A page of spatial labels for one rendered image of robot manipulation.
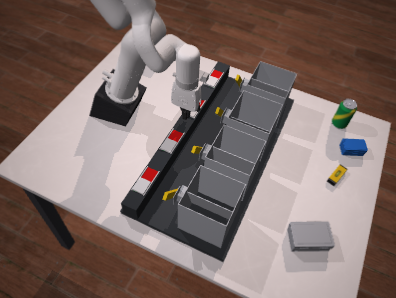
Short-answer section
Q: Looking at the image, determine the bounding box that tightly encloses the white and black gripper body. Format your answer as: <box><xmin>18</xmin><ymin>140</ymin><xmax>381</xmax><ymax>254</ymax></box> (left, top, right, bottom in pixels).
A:
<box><xmin>171</xmin><ymin>79</ymin><xmax>202</xmax><ymax>112</ymax></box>

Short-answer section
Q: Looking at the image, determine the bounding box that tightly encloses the green drink can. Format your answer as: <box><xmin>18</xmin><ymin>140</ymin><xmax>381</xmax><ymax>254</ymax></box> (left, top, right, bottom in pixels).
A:
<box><xmin>332</xmin><ymin>99</ymin><xmax>357</xmax><ymax>129</ymax></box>

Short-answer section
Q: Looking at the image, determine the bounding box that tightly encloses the blue box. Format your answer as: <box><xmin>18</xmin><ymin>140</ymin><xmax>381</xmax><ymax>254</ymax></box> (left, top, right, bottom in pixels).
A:
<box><xmin>339</xmin><ymin>138</ymin><xmax>368</xmax><ymax>156</ymax></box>

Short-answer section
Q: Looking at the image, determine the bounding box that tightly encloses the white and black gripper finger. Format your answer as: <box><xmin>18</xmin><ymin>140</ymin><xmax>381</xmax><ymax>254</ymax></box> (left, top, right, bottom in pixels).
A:
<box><xmin>184</xmin><ymin>104</ymin><xmax>200</xmax><ymax>120</ymax></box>
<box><xmin>180</xmin><ymin>107</ymin><xmax>186</xmax><ymax>119</ymax></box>

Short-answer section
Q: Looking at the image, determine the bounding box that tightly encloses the grey flat case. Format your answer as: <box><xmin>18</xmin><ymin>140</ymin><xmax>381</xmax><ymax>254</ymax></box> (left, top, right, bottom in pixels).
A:
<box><xmin>287</xmin><ymin>221</ymin><xmax>335</xmax><ymax>252</ymax></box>

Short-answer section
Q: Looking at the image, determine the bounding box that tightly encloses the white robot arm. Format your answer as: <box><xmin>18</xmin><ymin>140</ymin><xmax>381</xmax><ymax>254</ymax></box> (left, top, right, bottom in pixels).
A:
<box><xmin>90</xmin><ymin>0</ymin><xmax>209</xmax><ymax>104</ymax></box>

